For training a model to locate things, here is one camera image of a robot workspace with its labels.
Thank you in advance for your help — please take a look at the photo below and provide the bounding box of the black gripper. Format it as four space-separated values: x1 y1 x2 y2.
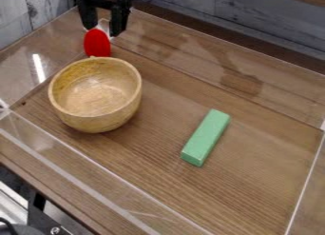
75 0 133 37

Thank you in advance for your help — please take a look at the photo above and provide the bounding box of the red strawberry toy green leaf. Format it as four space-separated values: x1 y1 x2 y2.
84 29 111 57

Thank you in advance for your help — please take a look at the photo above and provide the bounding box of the wooden bowl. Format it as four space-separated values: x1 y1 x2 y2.
48 57 143 133

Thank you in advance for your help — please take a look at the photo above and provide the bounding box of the green rectangular block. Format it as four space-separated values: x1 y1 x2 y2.
180 109 231 166

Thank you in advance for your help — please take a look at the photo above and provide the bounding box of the clear acrylic corner bracket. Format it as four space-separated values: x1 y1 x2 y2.
83 18 116 41

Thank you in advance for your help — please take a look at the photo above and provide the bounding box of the black metal table bracket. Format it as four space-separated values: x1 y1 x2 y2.
27 189 88 235

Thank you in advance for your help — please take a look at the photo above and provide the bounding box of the black cable at bottom left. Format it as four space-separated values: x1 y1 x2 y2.
0 216 20 235

